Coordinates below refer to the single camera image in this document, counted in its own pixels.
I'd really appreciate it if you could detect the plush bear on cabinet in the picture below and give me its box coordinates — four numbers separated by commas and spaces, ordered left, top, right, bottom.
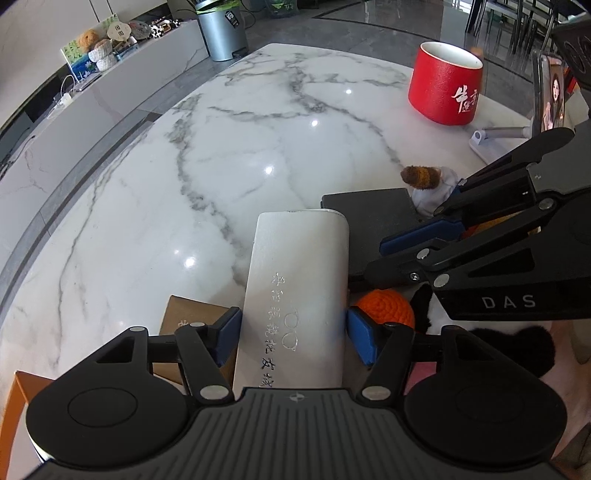
76, 29, 101, 53

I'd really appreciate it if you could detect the smartphone on white stand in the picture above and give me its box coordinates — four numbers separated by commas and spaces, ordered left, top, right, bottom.
469, 52, 565, 164

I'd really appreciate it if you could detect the orange storage box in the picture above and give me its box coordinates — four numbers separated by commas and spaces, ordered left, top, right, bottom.
0, 371, 53, 480

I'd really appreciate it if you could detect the orange crochet ball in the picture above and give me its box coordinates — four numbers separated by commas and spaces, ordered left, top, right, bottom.
356, 289, 415, 328

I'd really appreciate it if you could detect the silver trash bin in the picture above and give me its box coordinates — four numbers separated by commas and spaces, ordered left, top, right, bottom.
195, 0, 249, 62

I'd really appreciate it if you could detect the white glasses case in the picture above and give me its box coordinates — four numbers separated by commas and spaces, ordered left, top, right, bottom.
233, 209, 349, 395

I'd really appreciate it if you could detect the brown square gift box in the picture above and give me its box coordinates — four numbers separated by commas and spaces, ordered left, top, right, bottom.
153, 295, 229, 385

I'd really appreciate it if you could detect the red cylindrical mug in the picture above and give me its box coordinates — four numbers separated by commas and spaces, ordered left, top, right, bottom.
408, 41, 484, 126

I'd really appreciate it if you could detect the white marble tv cabinet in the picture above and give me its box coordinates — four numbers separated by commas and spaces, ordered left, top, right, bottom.
1, 21, 208, 266

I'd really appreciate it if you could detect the black flat card holder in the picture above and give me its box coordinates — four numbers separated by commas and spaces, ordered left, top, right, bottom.
321, 188, 423, 278

